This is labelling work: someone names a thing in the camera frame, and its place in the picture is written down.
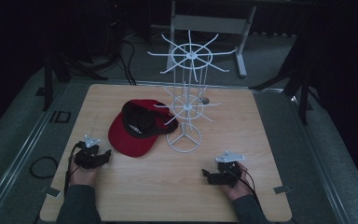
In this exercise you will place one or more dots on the black rectangular floor frame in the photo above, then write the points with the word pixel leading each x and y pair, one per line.
pixel 62 117

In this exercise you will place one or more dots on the grey tape strip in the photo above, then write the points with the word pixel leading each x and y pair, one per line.
pixel 50 191
pixel 282 189

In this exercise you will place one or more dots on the metal floor rail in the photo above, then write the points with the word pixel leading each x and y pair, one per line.
pixel 320 161
pixel 21 143

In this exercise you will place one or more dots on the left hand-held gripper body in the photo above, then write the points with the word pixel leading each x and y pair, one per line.
pixel 85 157

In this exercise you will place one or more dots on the black tripod stand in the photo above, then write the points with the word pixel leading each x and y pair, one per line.
pixel 303 93
pixel 48 84

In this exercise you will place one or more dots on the red and black cap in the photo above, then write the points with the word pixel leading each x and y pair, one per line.
pixel 127 143

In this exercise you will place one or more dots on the person's right hand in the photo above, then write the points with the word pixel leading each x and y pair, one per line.
pixel 240 188

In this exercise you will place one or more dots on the person's left hand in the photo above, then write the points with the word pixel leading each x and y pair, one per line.
pixel 82 176

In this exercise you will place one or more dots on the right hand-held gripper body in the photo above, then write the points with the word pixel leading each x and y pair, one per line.
pixel 229 170

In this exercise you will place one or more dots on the grey round table grommet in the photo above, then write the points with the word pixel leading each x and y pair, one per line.
pixel 204 100

